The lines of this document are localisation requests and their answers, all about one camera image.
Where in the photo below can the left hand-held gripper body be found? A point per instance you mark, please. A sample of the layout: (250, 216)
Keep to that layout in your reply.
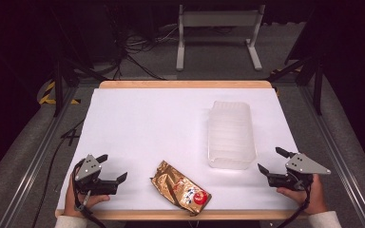
(90, 177)

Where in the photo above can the clear plastic container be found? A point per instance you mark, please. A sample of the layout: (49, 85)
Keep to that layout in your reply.
(231, 134)

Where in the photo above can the person's left hand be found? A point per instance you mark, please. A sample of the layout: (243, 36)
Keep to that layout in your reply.
(84, 201)

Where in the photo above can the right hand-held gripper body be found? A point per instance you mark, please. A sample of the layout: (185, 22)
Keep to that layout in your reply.
(297, 172)

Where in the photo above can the person's right hand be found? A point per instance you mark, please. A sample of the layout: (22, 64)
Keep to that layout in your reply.
(307, 198)

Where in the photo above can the black tripod stand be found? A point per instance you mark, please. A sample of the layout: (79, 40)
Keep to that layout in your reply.
(66, 69)
(310, 72)

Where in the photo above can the aluminium frame rail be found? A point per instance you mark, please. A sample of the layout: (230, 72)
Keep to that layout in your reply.
(33, 158)
(336, 155)

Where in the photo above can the white metal stand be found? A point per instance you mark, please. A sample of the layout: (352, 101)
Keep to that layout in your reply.
(218, 34)

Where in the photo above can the gold snack packet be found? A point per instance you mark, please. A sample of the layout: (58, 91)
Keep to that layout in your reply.
(181, 188)

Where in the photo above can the white table cover sheet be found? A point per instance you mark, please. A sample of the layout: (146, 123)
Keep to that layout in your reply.
(171, 133)

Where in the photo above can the yellow black hazard tape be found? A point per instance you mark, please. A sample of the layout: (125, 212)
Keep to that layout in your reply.
(52, 95)

